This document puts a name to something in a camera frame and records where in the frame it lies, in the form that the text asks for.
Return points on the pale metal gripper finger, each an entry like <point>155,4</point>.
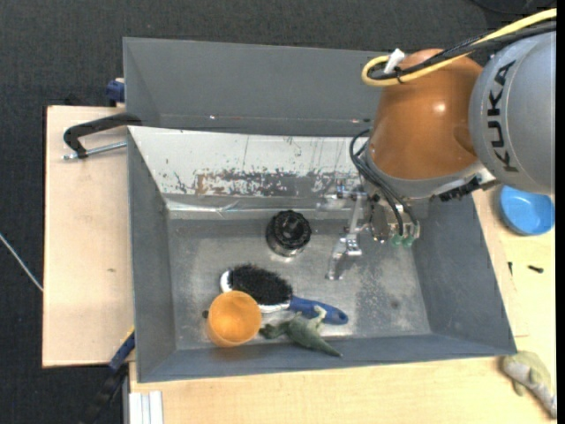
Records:
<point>337,197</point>
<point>342,254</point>

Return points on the green toy dinosaur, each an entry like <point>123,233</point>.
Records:
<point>304,333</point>

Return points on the blue bowl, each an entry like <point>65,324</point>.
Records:
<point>527,212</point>

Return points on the black ribbed round lid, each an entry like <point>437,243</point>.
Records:
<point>288,233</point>

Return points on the grey metal bin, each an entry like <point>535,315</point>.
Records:
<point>247,82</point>

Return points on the small black screw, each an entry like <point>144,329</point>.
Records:
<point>536,269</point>

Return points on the orange plastic cup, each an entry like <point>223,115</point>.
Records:
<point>233,320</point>

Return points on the pale wood board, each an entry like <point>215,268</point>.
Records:
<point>84,236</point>

